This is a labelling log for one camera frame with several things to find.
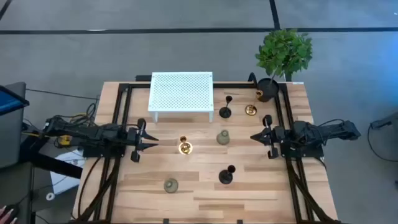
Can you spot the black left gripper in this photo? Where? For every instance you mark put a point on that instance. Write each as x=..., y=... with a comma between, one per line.
x=136, y=140

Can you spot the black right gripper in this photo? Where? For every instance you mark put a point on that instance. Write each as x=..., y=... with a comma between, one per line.
x=276, y=137

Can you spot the tall gold candlestick holder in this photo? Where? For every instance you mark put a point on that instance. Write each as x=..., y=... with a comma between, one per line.
x=250, y=109

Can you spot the short gold candlestick holder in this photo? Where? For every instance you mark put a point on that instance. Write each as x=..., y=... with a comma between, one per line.
x=185, y=148

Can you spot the black candlestick holder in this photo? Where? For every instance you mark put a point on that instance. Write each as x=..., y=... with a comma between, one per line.
x=225, y=176
x=225, y=112

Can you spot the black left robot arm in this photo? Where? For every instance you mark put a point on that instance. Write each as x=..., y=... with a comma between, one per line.
x=93, y=133

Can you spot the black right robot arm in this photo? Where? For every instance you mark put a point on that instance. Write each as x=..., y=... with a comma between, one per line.
x=326, y=130

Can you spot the black plant pot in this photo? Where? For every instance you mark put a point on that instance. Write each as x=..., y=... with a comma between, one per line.
x=267, y=90

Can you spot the white perforated metal shelf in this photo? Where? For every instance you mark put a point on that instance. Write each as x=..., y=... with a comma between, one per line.
x=180, y=91

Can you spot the black block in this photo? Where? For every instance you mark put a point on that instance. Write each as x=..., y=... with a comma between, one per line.
x=143, y=78

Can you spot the white paper sheet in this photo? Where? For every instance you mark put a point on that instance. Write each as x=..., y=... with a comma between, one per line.
x=66, y=174

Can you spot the green leafy plant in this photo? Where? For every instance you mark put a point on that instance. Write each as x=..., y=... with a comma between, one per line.
x=284, y=51

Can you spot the black stand leg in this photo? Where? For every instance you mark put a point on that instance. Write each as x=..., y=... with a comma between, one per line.
x=56, y=165

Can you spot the white tape roll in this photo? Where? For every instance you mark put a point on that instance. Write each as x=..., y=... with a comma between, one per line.
x=47, y=196

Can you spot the black floor stand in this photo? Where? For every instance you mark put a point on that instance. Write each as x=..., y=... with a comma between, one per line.
x=384, y=121

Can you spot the grey cart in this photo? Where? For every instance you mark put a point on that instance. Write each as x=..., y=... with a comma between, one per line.
x=11, y=140

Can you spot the blue monitor screen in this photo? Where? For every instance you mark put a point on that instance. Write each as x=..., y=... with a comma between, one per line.
x=11, y=99

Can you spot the person's hand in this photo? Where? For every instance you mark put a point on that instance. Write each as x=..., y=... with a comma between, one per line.
x=6, y=216

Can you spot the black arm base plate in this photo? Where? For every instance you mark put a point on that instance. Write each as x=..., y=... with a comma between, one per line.
x=311, y=152
x=102, y=153

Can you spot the black metal table frame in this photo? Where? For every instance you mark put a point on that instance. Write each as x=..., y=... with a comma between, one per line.
x=236, y=85

